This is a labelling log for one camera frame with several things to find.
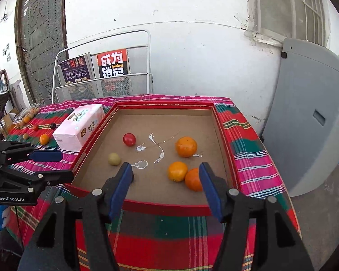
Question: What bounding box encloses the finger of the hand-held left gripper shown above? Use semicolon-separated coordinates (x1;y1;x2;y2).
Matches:
0;166;75;194
0;141;63;166

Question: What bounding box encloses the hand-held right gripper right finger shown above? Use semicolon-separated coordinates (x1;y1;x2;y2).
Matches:
198;162;317;271

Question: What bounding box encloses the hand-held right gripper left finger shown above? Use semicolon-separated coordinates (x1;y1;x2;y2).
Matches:
17;162;134;271

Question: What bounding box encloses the deep orange smooth orange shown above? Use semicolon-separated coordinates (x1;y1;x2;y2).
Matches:
185;168;204;192

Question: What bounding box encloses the yellow-green pear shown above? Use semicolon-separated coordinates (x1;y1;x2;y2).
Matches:
108;152;122;166

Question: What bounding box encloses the yellow-orange smooth orange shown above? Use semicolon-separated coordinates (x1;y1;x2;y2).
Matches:
167;161;188;182

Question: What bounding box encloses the large rough-skinned orange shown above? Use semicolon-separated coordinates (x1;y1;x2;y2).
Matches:
175;136;198;158

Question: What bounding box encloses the large red tomato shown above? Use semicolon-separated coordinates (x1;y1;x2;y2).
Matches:
122;133;137;147

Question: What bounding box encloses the red cardboard box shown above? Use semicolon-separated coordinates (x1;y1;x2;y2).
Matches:
64;101;239;217

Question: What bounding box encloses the pile of small brown fruits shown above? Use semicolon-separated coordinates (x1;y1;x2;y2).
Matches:
15;107;41;127

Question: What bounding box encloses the pink white tissue pack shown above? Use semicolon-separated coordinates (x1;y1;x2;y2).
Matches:
52;103;106;152

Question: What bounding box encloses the clear plastic container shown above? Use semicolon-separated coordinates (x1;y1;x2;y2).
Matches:
13;103;41;127

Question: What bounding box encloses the red green plaid tablecloth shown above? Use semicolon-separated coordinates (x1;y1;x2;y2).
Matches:
0;94;301;271

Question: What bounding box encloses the brown cardboard box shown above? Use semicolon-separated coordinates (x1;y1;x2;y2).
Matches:
0;107;19;136

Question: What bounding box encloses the dark cover cookbook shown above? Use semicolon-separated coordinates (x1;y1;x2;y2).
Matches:
60;52;94;93

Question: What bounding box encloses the studded grey metal door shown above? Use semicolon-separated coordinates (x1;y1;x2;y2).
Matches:
15;0;68;106

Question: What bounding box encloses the white metal mesh rack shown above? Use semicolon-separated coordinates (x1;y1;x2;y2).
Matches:
52;30;153;103

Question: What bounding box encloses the red black cover book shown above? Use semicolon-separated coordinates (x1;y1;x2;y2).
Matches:
97;49;131;96

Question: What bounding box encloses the grey plastic panel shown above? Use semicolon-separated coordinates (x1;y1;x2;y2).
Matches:
261;37;339;197

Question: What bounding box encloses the window with metal bars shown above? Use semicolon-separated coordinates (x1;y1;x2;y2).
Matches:
253;0;332;46

